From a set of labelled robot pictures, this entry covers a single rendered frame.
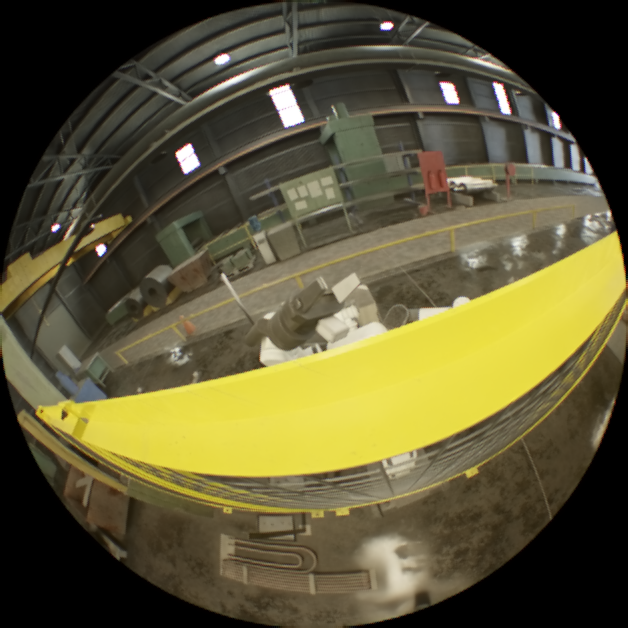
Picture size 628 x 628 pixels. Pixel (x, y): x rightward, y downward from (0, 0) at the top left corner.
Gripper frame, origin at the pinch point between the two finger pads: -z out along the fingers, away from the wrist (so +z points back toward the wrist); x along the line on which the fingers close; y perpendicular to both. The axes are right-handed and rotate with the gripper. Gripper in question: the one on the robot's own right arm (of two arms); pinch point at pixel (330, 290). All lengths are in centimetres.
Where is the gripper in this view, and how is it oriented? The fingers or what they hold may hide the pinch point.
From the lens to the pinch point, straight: 34.7
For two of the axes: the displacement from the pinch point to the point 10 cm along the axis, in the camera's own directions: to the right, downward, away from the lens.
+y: -4.5, -8.7, 2.1
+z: -5.3, 4.5, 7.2
